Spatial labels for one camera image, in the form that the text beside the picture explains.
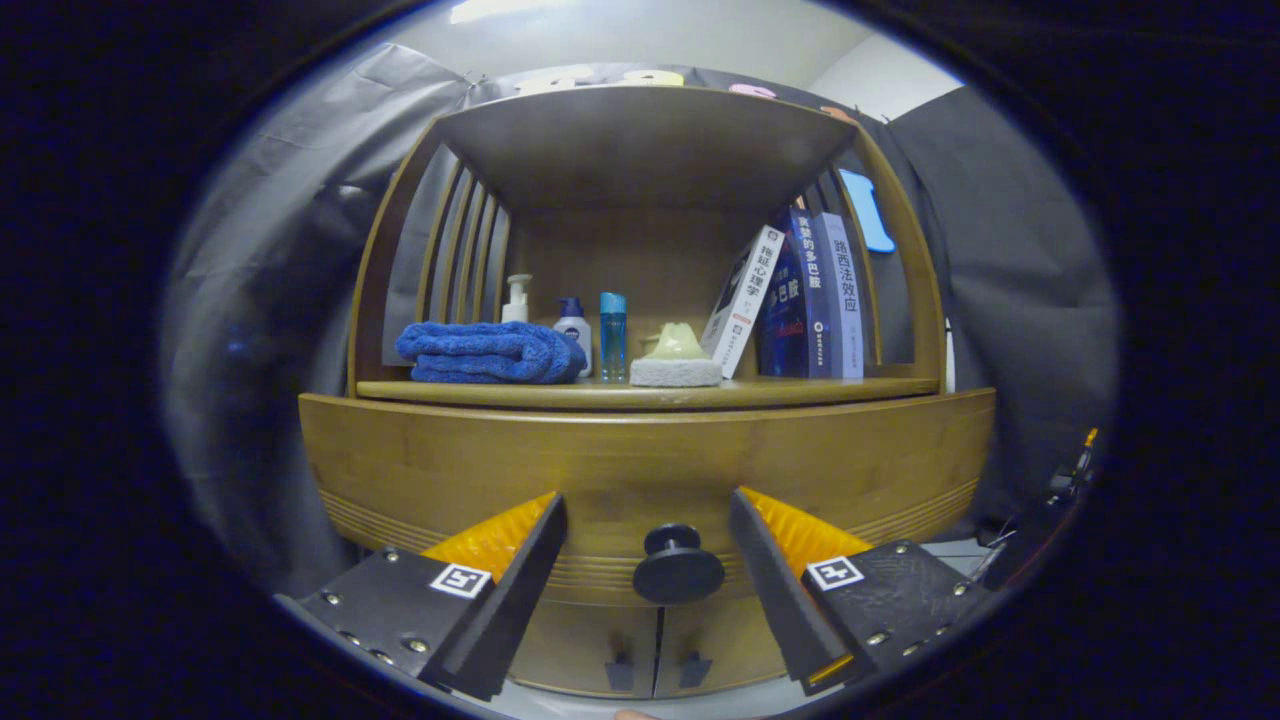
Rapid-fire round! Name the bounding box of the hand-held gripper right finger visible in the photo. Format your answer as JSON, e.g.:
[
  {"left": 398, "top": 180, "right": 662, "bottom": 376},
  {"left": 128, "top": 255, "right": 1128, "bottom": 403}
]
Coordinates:
[{"left": 729, "top": 487, "right": 991, "bottom": 698}]

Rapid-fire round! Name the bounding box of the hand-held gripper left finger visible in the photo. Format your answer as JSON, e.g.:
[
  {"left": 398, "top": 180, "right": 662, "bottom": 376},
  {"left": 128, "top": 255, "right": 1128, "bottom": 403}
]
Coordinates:
[{"left": 275, "top": 492, "right": 569, "bottom": 703}]

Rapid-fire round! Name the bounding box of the black round drawer knob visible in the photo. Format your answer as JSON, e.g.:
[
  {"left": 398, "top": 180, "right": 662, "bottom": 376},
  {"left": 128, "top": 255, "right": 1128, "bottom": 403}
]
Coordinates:
[{"left": 632, "top": 523, "right": 726, "bottom": 606}]

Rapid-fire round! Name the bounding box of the wooden drawer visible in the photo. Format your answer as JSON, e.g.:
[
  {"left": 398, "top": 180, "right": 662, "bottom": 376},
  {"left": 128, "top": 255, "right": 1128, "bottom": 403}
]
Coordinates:
[{"left": 298, "top": 388, "right": 998, "bottom": 608}]

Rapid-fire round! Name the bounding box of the green scrub brush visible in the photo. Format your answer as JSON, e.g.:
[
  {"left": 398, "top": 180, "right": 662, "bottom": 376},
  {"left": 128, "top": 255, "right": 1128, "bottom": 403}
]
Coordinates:
[{"left": 629, "top": 321, "right": 724, "bottom": 389}]

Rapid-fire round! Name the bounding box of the wooden cabinet door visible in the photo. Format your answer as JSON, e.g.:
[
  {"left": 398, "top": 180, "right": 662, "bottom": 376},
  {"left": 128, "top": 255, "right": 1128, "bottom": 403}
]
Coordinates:
[
  {"left": 510, "top": 598, "right": 662, "bottom": 699},
  {"left": 655, "top": 595, "right": 791, "bottom": 698}
]

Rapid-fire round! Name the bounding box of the wooden countertop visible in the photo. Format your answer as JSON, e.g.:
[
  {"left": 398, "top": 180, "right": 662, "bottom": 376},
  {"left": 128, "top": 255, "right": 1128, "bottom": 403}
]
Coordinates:
[{"left": 356, "top": 375, "right": 941, "bottom": 411}]

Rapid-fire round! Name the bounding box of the wooden cabinet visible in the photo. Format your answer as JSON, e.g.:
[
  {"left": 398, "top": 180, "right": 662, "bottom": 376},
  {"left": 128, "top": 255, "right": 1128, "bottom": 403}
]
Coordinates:
[{"left": 298, "top": 84, "right": 998, "bottom": 701}]

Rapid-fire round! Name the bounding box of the blue folded towel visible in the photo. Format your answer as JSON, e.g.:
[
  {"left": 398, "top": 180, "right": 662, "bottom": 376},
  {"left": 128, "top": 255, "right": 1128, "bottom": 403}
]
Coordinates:
[{"left": 395, "top": 320, "right": 589, "bottom": 386}]

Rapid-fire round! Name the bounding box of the black equipment with orange part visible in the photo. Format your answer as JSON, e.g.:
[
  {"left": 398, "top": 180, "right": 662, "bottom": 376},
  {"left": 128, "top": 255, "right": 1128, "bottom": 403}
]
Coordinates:
[{"left": 980, "top": 428, "right": 1101, "bottom": 591}]

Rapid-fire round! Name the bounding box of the white bottle with blue cap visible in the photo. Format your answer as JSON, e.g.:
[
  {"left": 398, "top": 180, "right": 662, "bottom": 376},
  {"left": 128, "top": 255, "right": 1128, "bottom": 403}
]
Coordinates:
[{"left": 553, "top": 296, "right": 594, "bottom": 379}]

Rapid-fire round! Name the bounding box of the dark blue book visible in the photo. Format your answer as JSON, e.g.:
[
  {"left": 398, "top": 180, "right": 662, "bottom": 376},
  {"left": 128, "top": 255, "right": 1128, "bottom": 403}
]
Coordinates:
[{"left": 757, "top": 207, "right": 834, "bottom": 379}]

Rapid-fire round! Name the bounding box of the clear blue bottle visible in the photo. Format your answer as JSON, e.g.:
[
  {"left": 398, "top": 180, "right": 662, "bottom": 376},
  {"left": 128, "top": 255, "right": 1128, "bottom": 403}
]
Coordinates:
[{"left": 599, "top": 291, "right": 629, "bottom": 383}]

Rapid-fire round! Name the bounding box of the white book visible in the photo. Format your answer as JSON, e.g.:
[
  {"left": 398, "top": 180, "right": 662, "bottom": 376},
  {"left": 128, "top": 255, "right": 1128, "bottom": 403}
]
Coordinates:
[{"left": 700, "top": 224, "right": 788, "bottom": 380}]

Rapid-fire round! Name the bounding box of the pale grey-blue book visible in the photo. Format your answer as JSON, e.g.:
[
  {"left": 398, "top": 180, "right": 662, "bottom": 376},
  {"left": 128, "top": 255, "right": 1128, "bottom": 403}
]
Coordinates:
[{"left": 815, "top": 211, "right": 866, "bottom": 381}]

